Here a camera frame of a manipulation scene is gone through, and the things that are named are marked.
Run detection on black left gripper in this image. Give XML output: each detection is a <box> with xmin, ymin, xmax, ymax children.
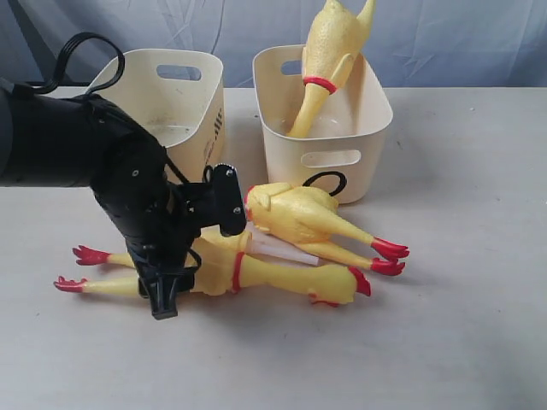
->
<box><xmin>135</xmin><ymin>252</ymin><xmax>197</xmax><ymax>319</ymax></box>

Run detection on yellow rubber chicken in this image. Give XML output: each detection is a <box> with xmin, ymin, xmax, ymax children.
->
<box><xmin>53</xmin><ymin>235</ymin><xmax>372</xmax><ymax>306</ymax></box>
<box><xmin>287</xmin><ymin>0</ymin><xmax>376</xmax><ymax>138</ymax></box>

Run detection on detached chicken head with tube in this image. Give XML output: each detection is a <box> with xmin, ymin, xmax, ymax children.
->
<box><xmin>246</xmin><ymin>222</ymin><xmax>320</xmax><ymax>267</ymax></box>

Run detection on headless yellow rubber chicken body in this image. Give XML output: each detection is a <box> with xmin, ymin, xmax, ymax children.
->
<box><xmin>244</xmin><ymin>183</ymin><xmax>409</xmax><ymax>276</ymax></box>

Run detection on yellow rubber chicken front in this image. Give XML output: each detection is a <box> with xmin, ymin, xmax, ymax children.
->
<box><xmin>287</xmin><ymin>0</ymin><xmax>376</xmax><ymax>138</ymax></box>

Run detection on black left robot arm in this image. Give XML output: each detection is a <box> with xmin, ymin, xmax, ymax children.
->
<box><xmin>1</xmin><ymin>82</ymin><xmax>197</xmax><ymax>320</ymax></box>

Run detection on cream bin marked X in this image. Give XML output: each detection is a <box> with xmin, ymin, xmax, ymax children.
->
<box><xmin>97</xmin><ymin>49</ymin><xmax>226</xmax><ymax>182</ymax></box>

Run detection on cream bin marked O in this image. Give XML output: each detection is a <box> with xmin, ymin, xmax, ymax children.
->
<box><xmin>253</xmin><ymin>44</ymin><xmax>393</xmax><ymax>204</ymax></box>

